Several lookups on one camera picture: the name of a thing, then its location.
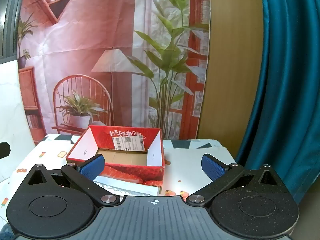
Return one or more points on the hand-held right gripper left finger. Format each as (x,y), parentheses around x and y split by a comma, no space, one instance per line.
(92,166)

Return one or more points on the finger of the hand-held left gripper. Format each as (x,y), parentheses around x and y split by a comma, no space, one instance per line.
(3,150)

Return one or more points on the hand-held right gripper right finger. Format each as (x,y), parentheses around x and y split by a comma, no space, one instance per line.
(212,167)

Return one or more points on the red strawberry print cardboard box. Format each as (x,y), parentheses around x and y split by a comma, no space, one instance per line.
(120,173)

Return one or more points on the white cartoon print tablecloth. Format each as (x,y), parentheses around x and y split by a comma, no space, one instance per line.
(47,152)

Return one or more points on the white marble-look board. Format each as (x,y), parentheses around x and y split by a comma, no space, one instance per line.
(12,105)

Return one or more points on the yellow wooden panel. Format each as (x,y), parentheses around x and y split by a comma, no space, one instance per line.
(232,67)

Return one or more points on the teal curtain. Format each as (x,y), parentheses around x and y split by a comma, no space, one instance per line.
(287,80)

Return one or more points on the printed room scene backdrop cloth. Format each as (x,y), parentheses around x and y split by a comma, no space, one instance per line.
(82,42)

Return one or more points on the dark grey window frame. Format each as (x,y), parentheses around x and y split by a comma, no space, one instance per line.
(10,17)

